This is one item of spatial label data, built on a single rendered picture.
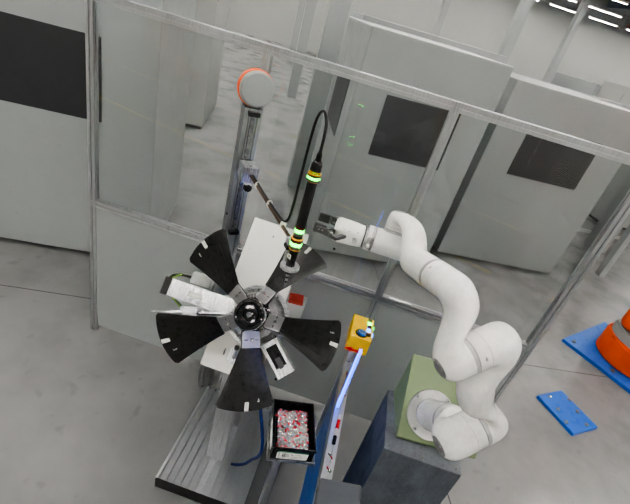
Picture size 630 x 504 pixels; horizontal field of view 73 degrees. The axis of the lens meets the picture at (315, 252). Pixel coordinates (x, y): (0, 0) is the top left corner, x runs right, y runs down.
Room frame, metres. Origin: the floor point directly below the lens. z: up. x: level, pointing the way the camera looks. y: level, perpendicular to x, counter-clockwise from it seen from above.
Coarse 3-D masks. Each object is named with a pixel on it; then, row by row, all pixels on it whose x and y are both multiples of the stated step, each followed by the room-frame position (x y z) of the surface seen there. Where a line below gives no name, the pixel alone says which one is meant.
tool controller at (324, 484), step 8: (320, 480) 0.67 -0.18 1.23; (328, 480) 0.67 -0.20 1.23; (320, 488) 0.65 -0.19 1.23; (328, 488) 0.65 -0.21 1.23; (336, 488) 0.65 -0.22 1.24; (344, 488) 0.66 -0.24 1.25; (352, 488) 0.66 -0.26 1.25; (360, 488) 0.66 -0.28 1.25; (320, 496) 0.63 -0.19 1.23; (328, 496) 0.63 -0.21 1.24; (336, 496) 0.63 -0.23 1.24; (344, 496) 0.64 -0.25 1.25; (352, 496) 0.64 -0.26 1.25; (360, 496) 0.64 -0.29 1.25
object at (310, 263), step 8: (304, 248) 1.48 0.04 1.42; (304, 256) 1.44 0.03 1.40; (312, 256) 1.43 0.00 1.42; (320, 256) 1.43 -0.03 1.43; (304, 264) 1.40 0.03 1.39; (312, 264) 1.40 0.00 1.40; (320, 264) 1.40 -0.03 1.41; (280, 272) 1.40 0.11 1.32; (296, 272) 1.37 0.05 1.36; (304, 272) 1.37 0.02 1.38; (312, 272) 1.37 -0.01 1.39; (272, 280) 1.38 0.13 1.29; (280, 280) 1.36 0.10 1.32; (288, 280) 1.35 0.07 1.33; (296, 280) 1.34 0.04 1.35; (272, 288) 1.33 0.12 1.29; (280, 288) 1.32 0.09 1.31
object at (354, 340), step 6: (354, 318) 1.58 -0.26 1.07; (360, 318) 1.60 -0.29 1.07; (366, 318) 1.61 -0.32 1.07; (354, 324) 1.54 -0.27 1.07; (360, 324) 1.55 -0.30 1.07; (366, 324) 1.57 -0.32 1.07; (372, 324) 1.58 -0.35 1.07; (348, 330) 1.58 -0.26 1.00; (354, 330) 1.50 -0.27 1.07; (366, 330) 1.52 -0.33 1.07; (372, 330) 1.54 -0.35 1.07; (348, 336) 1.49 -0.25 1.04; (354, 336) 1.46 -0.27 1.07; (360, 336) 1.47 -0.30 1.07; (366, 336) 1.48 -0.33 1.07; (348, 342) 1.46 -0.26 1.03; (354, 342) 1.46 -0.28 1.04; (360, 342) 1.46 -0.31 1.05; (366, 342) 1.46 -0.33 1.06; (354, 348) 1.46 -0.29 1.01; (360, 348) 1.46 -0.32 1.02; (366, 348) 1.46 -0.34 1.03
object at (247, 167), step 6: (240, 162) 1.80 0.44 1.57; (246, 162) 1.81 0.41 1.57; (252, 162) 1.83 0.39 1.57; (240, 168) 1.79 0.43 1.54; (246, 168) 1.74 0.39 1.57; (252, 168) 1.76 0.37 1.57; (258, 168) 1.78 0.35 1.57; (240, 174) 1.77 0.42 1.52; (246, 174) 1.75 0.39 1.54; (252, 174) 1.76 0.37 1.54; (258, 174) 1.77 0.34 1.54; (246, 180) 1.75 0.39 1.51
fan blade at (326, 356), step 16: (288, 320) 1.29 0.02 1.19; (304, 320) 1.32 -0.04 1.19; (320, 320) 1.33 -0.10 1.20; (336, 320) 1.35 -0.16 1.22; (288, 336) 1.21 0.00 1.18; (304, 336) 1.23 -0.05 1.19; (320, 336) 1.25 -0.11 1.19; (336, 336) 1.27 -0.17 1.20; (304, 352) 1.17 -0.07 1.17; (320, 352) 1.19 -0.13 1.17; (320, 368) 1.14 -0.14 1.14
